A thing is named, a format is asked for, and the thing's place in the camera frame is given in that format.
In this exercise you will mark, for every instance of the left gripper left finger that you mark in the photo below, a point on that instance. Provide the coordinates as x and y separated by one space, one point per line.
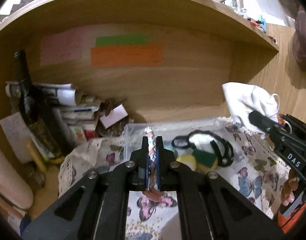
140 178

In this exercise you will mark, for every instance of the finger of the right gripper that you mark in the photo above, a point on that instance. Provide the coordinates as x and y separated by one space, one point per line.
296 126
267 127

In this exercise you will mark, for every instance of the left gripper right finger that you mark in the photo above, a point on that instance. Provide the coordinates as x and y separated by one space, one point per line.
164 177

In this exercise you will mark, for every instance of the yellow green sponge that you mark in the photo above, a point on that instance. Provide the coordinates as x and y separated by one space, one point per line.
206 161

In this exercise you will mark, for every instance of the white cloth face mask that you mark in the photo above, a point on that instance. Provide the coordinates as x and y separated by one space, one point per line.
242 99

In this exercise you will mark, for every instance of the yellow white felt face ball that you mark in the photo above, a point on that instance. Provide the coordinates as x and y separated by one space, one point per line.
189 160

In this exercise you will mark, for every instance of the right hand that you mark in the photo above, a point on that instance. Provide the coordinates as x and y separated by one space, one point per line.
290 185

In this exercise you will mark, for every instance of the clear plastic container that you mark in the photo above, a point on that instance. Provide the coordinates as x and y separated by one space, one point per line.
134 132

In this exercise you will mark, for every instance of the butterfly lace tablecloth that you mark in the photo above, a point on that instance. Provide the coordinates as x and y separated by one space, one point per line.
257 173

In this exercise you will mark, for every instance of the bowl of pebbles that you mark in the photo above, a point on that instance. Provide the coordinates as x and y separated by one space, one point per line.
116 130

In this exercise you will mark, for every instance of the small white pink box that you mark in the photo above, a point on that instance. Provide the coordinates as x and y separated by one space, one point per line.
115 116

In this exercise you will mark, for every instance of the stack of papers and magazines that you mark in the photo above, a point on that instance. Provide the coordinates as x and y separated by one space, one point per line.
76 112

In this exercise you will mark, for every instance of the dark wine bottle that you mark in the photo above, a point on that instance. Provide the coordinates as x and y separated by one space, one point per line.
35 113

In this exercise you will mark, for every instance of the orange sticky note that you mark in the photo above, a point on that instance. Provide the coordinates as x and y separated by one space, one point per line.
127 56

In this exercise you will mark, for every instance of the green sticky note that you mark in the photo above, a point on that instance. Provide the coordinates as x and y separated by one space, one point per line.
120 40

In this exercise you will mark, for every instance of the white plastic jug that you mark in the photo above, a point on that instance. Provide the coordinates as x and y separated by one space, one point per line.
13 187

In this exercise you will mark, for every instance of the white notepad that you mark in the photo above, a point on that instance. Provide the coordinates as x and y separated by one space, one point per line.
18 136

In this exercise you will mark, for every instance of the pink sticky note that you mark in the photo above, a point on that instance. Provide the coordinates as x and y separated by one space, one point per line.
60 48

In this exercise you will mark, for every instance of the wooden shelf board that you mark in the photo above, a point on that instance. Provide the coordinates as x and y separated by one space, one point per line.
201 15

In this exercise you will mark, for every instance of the brown bag on wall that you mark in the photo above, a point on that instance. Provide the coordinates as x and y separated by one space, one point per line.
299 39

